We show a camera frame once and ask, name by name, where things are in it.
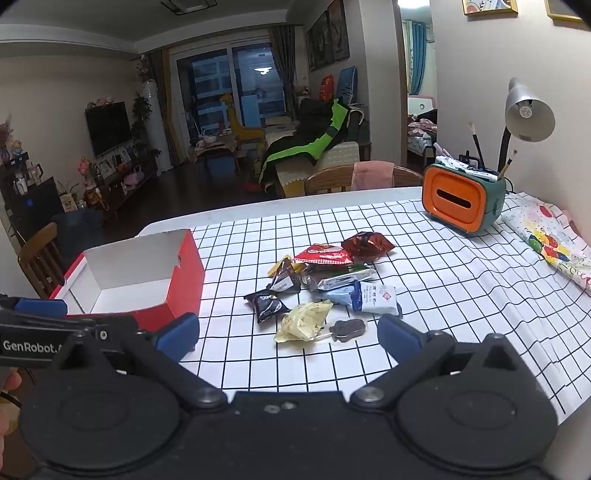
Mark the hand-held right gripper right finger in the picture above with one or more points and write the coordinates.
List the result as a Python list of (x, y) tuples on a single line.
[(397, 334)]

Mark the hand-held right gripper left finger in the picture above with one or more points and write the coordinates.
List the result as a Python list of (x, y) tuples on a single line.
[(178, 337)]

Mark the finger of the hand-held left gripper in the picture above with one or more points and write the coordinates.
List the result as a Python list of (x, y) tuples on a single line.
[(41, 308), (111, 328)]

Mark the white blue snack packet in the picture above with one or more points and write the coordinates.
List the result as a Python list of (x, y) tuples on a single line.
[(378, 299)]

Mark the red cardboard box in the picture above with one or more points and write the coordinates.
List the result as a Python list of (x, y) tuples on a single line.
[(134, 272)]

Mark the green candy packet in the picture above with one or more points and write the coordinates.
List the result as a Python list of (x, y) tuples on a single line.
[(362, 267)]

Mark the silver blue snack packet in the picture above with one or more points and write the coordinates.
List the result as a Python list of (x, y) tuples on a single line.
[(339, 279)]

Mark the black snack packet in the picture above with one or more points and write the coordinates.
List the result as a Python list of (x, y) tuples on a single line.
[(267, 305)]

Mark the dark red snack packet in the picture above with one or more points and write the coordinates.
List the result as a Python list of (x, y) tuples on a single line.
[(367, 244)]

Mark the pale yellow snack packet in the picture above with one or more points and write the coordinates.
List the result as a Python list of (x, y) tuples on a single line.
[(302, 321)]

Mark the yellow brown snack packet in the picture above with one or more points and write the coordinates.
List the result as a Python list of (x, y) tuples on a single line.
[(286, 277)]

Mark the person's left hand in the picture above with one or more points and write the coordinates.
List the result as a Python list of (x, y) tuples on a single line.
[(9, 382)]

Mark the wooden chair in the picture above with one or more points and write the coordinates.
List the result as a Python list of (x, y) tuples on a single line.
[(39, 258), (328, 177)]

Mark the checkered tablecloth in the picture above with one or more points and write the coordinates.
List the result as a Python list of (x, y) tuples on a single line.
[(461, 286)]

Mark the blue jeans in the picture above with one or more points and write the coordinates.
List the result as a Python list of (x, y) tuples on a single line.
[(78, 230)]

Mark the black drinks cabinet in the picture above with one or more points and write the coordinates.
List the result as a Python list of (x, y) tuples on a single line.
[(32, 198)]

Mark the orange teal desk organizer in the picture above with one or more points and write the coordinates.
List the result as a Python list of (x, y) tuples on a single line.
[(455, 201)]

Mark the pink flower bouquet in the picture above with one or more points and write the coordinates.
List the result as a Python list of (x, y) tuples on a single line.
[(87, 168)]

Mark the wooden TV cabinet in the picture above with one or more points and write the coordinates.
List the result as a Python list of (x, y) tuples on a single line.
[(131, 182)]

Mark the pink bag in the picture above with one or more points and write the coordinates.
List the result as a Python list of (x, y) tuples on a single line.
[(133, 175)]

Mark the pink towel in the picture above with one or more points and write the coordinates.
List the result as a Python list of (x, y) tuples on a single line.
[(371, 174)]

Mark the red slippers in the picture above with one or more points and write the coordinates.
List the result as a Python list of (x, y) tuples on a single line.
[(250, 187)]

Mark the white marker pen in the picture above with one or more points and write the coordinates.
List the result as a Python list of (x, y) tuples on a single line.
[(461, 164)]

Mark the colourful printed cloth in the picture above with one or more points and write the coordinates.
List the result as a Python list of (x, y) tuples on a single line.
[(549, 230)]

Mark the beige sofa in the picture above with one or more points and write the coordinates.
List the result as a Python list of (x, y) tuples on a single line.
[(332, 159)]

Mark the television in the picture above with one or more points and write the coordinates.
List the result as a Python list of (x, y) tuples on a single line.
[(108, 128)]

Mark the coffee table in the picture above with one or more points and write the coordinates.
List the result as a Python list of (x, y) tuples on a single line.
[(214, 147)]

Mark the short paint brush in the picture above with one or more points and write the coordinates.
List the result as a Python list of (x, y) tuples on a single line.
[(508, 164)]

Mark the pink bed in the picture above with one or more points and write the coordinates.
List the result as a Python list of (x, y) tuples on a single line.
[(421, 129)]

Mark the long paint brush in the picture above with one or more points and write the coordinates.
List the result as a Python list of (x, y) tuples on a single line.
[(475, 143)]

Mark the white tower air conditioner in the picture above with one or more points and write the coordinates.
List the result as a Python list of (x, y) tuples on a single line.
[(154, 124)]

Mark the black green jacket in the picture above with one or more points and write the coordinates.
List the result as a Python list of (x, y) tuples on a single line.
[(300, 147)]

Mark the green houseplant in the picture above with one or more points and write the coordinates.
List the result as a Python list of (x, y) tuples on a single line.
[(142, 117)]

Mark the yellow giraffe chair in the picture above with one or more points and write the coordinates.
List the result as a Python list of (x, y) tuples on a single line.
[(238, 124)]

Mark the yellow curtain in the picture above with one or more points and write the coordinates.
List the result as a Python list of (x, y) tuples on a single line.
[(164, 101)]

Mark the blue cushion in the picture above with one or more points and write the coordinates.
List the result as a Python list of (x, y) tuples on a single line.
[(347, 85)]

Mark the glass balcony door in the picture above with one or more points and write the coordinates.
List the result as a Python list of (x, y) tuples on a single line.
[(231, 87)]

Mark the red cushion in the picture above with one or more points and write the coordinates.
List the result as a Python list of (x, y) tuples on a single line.
[(328, 86)]

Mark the grey desk lamp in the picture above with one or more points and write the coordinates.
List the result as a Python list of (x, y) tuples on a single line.
[(528, 108)]

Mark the blue curtain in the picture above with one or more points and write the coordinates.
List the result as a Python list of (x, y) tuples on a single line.
[(417, 55)]

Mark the grey curtain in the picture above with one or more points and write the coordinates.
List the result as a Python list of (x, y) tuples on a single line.
[(282, 69)]

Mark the ceiling air vent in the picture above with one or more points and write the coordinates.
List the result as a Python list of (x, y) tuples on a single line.
[(189, 4)]

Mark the yellow framed picture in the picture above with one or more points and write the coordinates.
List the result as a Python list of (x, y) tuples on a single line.
[(489, 7), (563, 9)]

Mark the dark framed wall picture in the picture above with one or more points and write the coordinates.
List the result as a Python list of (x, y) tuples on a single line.
[(312, 46), (324, 39), (339, 30)]

